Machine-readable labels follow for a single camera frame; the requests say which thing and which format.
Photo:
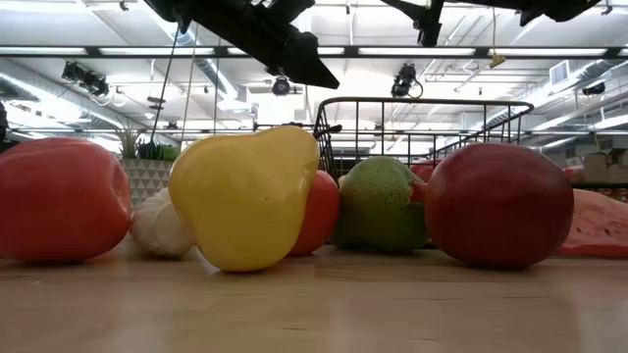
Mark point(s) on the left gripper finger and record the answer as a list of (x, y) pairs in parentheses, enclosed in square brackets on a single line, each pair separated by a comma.
[(304, 64)]

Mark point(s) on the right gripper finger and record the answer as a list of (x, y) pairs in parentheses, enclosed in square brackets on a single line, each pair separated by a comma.
[(432, 15)]

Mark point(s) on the yellow pear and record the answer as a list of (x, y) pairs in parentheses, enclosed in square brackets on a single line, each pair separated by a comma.
[(245, 196)]

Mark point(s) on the bright red apple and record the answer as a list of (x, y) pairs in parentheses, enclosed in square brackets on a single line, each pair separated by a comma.
[(424, 171)]

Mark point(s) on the red tomato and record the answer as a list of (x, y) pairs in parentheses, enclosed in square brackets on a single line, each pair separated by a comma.
[(64, 196)]

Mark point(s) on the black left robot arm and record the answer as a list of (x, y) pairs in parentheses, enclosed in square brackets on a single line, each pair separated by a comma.
[(167, 7)]

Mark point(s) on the black track spotlight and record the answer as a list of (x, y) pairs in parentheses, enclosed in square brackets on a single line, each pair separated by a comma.
[(280, 90), (86, 78), (404, 83)]

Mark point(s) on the black ceiling light beam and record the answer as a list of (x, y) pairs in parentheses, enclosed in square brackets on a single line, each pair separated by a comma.
[(221, 51)]

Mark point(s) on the yellow hanging tag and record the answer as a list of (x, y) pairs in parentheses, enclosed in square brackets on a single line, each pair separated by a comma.
[(497, 62)]

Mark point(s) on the orange-red peach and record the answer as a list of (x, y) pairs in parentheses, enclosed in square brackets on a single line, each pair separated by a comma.
[(319, 216)]

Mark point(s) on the speckled green fruit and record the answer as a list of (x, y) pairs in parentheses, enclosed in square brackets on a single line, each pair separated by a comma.
[(378, 206)]

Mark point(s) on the cardboard boxes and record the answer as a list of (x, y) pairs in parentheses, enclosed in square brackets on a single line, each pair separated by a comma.
[(596, 166)]

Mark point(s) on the succulent in patterned white pot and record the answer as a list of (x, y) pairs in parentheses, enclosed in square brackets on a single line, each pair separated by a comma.
[(147, 181)]

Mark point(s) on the dark red apple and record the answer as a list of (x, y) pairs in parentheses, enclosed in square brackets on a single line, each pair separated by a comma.
[(500, 206)]

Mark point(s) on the watermelon slice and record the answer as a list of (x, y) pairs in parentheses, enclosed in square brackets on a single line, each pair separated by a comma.
[(598, 225)]

